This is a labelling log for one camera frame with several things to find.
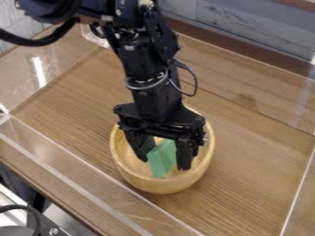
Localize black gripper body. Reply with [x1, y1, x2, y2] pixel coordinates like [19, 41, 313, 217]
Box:
[114, 88, 206, 146]

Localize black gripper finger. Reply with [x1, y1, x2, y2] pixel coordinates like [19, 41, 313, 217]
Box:
[125, 129, 157, 162]
[175, 136, 198, 171]

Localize green rectangular block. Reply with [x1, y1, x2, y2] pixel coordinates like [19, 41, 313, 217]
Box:
[147, 139, 177, 177]

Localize brown wooden bowl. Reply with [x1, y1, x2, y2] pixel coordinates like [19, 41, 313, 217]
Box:
[110, 122, 216, 195]

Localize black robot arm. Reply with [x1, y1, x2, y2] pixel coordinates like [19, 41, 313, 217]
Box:
[15, 0, 206, 171]

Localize clear acrylic tray walls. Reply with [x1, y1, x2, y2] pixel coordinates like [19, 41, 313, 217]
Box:
[0, 10, 315, 236]

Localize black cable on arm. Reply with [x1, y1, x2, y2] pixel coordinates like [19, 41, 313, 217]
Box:
[166, 58, 200, 98]

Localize clear acrylic corner bracket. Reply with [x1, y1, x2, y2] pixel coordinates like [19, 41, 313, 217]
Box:
[81, 25, 111, 49]

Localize black cable lower left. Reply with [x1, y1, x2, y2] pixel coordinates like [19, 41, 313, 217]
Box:
[0, 204, 42, 236]

